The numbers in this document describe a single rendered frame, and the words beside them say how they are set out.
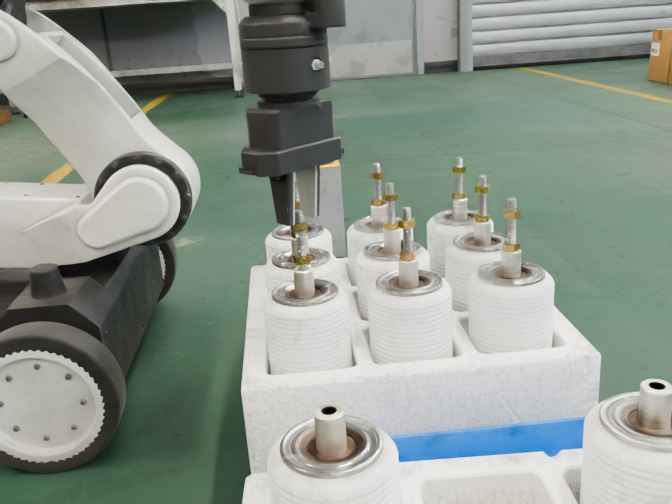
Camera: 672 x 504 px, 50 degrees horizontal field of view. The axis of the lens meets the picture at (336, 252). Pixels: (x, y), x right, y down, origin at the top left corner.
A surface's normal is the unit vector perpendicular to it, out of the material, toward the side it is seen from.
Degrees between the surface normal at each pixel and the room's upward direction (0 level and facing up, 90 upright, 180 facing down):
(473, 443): 88
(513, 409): 90
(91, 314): 45
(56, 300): 0
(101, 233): 90
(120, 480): 0
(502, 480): 90
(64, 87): 112
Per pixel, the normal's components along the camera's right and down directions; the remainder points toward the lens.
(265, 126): -0.68, 0.28
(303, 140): 0.73, 0.18
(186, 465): -0.07, -0.94
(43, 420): 0.07, 0.32
